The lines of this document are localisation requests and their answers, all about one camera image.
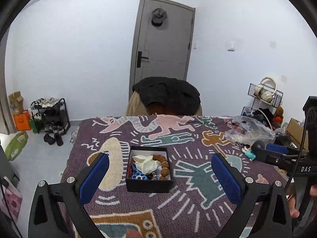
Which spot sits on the grey cap on door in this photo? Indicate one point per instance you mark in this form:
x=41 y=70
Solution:
x=158 y=17

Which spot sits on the black jewelry box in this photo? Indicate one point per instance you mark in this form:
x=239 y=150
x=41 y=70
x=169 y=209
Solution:
x=158 y=181

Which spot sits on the orange paper bag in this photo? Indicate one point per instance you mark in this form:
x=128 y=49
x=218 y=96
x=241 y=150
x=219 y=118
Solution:
x=22 y=121

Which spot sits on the purple patterned woven blanket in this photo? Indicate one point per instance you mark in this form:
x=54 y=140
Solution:
x=195 y=206

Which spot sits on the left hand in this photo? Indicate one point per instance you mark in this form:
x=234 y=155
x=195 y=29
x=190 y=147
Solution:
x=131 y=233

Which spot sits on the black shoe rack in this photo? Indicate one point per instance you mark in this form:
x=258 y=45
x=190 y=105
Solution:
x=49 y=116

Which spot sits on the black door handle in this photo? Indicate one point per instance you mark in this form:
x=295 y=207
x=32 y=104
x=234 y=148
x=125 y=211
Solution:
x=140 y=58

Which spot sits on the black garment on chair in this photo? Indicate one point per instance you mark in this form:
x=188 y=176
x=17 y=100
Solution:
x=165 y=90

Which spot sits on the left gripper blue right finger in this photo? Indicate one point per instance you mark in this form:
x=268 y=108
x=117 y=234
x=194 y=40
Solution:
x=229 y=178

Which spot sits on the green oval floor mat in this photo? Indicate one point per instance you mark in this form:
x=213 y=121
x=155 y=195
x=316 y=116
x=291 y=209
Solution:
x=16 y=145

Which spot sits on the brown cardboard box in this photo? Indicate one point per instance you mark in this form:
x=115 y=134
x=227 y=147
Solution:
x=16 y=103

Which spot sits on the black slippers pair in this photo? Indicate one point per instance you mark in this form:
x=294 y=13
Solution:
x=55 y=139

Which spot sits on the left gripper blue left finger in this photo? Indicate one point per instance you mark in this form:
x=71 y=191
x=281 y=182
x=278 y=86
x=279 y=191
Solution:
x=90 y=178

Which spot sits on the brown plush toy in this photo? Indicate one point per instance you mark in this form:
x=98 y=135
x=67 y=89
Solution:
x=278 y=117

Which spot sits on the black wire wall basket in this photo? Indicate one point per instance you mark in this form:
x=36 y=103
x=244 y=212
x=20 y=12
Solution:
x=257 y=103

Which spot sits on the white fabric flower hair clip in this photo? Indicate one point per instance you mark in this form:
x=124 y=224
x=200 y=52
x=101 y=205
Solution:
x=146 y=164

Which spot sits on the open cardboard box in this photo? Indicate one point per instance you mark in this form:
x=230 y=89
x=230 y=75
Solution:
x=295 y=130

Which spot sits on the grey door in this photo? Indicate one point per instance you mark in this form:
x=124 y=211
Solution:
x=168 y=47

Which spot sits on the clear plastic bag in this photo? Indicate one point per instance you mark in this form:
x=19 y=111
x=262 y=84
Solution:
x=247 y=130

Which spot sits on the white light switch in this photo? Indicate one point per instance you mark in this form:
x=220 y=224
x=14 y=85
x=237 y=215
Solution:
x=231 y=46

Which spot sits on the small anime figurine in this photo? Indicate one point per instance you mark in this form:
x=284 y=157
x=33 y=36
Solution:
x=251 y=151

